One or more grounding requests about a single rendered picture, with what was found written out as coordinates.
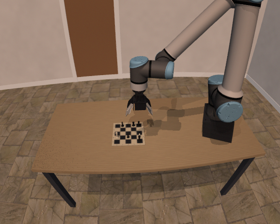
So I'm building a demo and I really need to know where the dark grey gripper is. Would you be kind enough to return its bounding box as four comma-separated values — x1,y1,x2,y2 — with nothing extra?
126,90,153,116

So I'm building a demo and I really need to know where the black and tan chessboard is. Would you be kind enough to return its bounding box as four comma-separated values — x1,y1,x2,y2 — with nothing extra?
112,122,145,146

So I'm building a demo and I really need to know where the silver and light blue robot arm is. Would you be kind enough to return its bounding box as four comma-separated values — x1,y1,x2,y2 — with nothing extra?
129,0,263,123

